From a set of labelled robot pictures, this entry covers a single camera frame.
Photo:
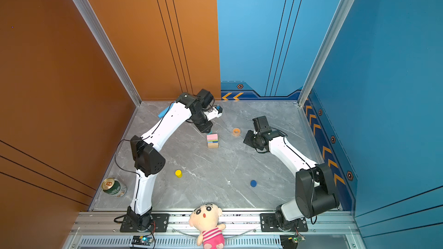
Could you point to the circuit board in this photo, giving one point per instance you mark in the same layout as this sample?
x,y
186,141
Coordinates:
x,y
143,242
291,241

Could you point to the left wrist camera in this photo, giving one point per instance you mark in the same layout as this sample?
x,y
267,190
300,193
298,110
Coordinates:
x,y
214,112

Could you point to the white tape roll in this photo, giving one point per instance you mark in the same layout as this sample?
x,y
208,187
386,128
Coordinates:
x,y
114,187

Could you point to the pink rectangular block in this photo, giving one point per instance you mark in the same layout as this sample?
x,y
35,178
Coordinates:
x,y
212,137

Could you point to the left circuit board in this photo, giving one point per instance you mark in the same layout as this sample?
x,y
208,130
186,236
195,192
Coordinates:
x,y
143,242

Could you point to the plush doll pink shirt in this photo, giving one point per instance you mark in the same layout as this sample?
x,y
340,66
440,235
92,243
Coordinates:
x,y
205,219

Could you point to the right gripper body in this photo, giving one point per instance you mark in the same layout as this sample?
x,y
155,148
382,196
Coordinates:
x,y
252,139

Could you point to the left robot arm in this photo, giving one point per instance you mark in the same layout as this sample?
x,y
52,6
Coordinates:
x,y
146,151

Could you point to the yellow cylinder block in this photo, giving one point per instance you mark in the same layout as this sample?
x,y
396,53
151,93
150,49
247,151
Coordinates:
x,y
178,173

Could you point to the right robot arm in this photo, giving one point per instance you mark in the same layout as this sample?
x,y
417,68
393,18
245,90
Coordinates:
x,y
315,188

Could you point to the right circuit board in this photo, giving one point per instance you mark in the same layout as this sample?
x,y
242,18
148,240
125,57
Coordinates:
x,y
291,241

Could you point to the cyan toy microphone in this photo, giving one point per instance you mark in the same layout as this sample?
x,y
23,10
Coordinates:
x,y
162,114

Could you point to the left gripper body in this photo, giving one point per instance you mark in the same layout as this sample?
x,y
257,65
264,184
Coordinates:
x,y
202,123

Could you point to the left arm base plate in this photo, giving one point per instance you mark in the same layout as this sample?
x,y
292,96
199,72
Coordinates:
x,y
152,223

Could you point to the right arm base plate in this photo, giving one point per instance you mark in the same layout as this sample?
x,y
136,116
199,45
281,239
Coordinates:
x,y
275,222

